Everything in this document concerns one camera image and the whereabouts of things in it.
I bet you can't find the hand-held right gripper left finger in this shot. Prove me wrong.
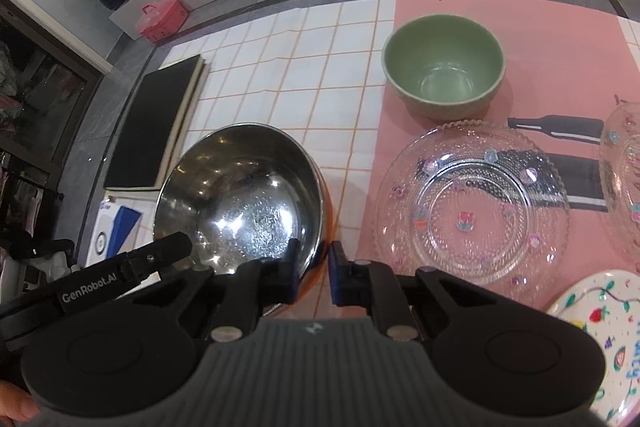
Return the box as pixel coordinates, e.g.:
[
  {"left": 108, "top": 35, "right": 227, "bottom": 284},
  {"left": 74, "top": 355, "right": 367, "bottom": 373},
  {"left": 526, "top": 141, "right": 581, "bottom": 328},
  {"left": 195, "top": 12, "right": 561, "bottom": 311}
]
[{"left": 132, "top": 238, "right": 303, "bottom": 343}]

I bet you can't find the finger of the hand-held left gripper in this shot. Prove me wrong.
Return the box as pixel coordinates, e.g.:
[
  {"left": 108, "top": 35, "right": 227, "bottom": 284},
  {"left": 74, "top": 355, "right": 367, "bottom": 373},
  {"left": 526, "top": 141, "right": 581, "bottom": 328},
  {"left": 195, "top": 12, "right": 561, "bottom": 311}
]
[{"left": 122, "top": 231, "right": 194, "bottom": 282}]

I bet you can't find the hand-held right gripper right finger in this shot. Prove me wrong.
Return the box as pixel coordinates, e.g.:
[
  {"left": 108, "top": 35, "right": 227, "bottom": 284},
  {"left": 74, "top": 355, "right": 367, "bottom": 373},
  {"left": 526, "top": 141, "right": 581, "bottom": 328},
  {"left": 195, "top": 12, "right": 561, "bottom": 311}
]
[{"left": 327, "top": 241, "right": 506, "bottom": 343}]

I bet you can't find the stainless steel bowl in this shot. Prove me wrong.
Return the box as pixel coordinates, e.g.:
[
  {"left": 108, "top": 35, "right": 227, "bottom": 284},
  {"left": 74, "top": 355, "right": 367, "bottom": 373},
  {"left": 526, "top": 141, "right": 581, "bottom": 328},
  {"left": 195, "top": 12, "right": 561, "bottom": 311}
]
[{"left": 152, "top": 123, "right": 335, "bottom": 308}]

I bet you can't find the clear beaded glass plate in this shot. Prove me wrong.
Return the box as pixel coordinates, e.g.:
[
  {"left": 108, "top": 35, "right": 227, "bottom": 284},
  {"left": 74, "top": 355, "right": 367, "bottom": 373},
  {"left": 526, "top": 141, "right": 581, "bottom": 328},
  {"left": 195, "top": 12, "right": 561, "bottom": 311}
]
[
  {"left": 372, "top": 119, "right": 571, "bottom": 303},
  {"left": 597, "top": 99, "right": 640, "bottom": 263}
]

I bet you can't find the person's left hand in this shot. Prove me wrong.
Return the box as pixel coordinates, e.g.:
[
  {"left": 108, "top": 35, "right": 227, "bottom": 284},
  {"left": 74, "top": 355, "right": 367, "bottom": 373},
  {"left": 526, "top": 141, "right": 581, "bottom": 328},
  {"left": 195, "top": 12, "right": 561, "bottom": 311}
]
[{"left": 0, "top": 379, "right": 40, "bottom": 424}]

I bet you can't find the white and blue box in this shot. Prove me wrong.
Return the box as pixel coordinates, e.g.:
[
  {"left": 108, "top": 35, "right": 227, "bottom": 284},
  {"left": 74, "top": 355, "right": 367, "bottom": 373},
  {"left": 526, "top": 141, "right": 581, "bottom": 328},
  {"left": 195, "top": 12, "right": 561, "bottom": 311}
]
[{"left": 82, "top": 192, "right": 158, "bottom": 268}]

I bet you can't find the black flat board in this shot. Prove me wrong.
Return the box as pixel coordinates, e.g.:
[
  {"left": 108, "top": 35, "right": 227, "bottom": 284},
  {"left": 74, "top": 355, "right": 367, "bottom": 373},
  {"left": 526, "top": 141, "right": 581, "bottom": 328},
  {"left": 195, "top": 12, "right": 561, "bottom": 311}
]
[{"left": 103, "top": 54, "right": 211, "bottom": 192}]

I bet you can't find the dark shelf unit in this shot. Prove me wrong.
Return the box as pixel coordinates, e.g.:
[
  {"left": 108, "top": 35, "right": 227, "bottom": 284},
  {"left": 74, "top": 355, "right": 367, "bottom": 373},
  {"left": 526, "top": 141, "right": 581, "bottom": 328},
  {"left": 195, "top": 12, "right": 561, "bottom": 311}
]
[{"left": 0, "top": 0, "right": 113, "bottom": 268}]

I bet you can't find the white grid lemon tablecloth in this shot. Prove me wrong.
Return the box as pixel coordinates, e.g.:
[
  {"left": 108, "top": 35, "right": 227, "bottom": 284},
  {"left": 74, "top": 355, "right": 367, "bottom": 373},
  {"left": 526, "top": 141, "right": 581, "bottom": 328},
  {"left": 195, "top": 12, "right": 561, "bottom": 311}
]
[{"left": 102, "top": 0, "right": 640, "bottom": 323}]

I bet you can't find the pink plastic basket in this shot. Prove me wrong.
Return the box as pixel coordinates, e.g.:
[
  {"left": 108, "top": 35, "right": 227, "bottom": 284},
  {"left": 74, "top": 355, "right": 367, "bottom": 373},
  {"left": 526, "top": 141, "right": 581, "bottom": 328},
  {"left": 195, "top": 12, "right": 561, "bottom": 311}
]
[{"left": 136, "top": 0, "right": 190, "bottom": 42}]

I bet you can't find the green ceramic bowl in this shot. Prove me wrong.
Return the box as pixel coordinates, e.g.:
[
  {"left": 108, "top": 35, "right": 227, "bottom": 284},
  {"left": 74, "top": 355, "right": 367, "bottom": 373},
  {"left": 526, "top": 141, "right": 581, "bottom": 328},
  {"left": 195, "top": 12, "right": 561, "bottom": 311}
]
[{"left": 381, "top": 14, "right": 507, "bottom": 124}]

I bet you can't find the white painted plate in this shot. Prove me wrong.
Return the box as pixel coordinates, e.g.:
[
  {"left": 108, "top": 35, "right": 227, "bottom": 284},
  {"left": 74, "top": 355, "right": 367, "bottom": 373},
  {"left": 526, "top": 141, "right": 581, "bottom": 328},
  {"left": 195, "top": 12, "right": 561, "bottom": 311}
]
[{"left": 545, "top": 269, "right": 640, "bottom": 425}]

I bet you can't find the pink printed mat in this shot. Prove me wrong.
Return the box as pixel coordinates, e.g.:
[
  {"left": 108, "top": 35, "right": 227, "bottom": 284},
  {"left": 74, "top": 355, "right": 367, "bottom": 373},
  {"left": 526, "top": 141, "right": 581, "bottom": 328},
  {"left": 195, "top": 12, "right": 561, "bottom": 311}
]
[{"left": 352, "top": 0, "right": 640, "bottom": 313}]

